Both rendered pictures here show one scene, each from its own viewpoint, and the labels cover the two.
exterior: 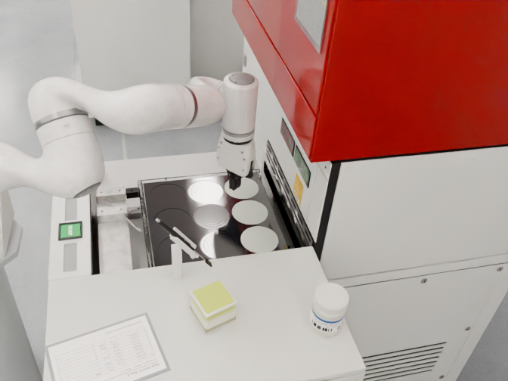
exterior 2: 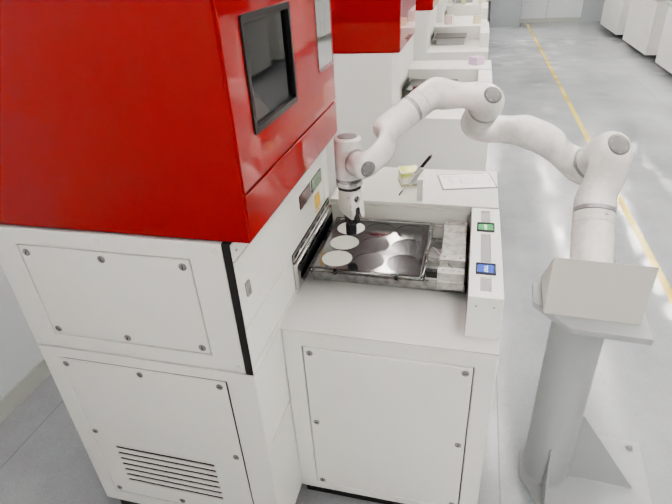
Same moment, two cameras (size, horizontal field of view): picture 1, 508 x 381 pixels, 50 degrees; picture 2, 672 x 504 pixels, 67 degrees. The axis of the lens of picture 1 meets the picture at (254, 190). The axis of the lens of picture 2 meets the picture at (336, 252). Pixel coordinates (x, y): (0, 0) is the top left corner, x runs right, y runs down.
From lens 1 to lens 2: 2.57 m
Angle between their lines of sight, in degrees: 103
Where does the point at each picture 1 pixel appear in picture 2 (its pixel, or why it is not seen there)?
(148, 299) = (440, 193)
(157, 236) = (421, 240)
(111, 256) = (457, 243)
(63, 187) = not seen: hidden behind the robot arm
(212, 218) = (375, 243)
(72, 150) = not seen: hidden behind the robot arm
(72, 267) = (484, 213)
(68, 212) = (487, 240)
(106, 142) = not seen: outside the picture
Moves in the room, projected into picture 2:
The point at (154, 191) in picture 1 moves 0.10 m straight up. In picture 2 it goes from (412, 268) to (412, 240)
